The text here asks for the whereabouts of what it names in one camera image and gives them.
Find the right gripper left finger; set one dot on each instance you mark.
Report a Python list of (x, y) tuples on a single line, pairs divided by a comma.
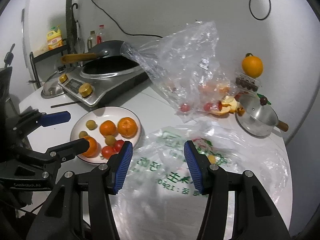
[(79, 207)]

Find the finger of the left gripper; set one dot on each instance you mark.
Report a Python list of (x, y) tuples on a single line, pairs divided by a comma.
[(54, 156), (24, 124)]

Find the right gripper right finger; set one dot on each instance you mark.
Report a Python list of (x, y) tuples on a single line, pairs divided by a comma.
[(255, 214)]

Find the mandarin orange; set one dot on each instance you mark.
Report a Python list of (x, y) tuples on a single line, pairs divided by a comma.
[(127, 127), (108, 128)]

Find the clear box of dark fruits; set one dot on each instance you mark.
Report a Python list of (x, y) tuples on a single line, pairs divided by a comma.
[(247, 83)]

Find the steel pot lid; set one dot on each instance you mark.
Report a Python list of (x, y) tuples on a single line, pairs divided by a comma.
[(51, 88)]

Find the yellow fruit on plate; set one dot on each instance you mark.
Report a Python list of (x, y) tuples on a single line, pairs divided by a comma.
[(83, 134), (91, 125), (110, 140)]

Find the black chopstick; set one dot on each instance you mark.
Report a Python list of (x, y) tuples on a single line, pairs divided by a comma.
[(65, 104)]

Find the red tomato on plate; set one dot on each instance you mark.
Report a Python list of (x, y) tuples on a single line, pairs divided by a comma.
[(118, 145), (108, 151)]

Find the white round plate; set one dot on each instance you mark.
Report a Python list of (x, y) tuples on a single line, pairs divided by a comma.
[(99, 116)]

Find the steel induction cooker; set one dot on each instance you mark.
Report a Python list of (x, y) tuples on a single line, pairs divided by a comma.
[(100, 81)]

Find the white printed plastic bag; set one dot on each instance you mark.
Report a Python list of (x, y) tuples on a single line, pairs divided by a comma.
[(159, 199)]

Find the yellow detergent jug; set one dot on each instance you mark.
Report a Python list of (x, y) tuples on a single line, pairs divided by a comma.
[(54, 38)]

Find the small steel pot with lid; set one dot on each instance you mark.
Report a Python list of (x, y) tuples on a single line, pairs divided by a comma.
[(257, 117)]

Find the oil bottle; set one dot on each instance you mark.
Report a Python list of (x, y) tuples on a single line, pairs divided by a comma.
[(92, 40)]

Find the red cap bottle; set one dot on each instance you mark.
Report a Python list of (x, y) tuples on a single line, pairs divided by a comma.
[(101, 35)]

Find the orange peel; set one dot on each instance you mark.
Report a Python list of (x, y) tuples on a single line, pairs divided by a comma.
[(227, 105)]

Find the large orange on stand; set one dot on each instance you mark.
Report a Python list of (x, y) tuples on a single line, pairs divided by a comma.
[(252, 66)]

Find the clear plastic bag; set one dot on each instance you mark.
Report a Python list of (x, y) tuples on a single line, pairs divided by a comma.
[(184, 68)]

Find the black wire rack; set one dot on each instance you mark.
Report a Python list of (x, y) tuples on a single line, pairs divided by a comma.
[(44, 61)]

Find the black wok wooden handle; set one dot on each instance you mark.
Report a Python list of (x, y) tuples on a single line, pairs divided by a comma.
[(100, 55)]

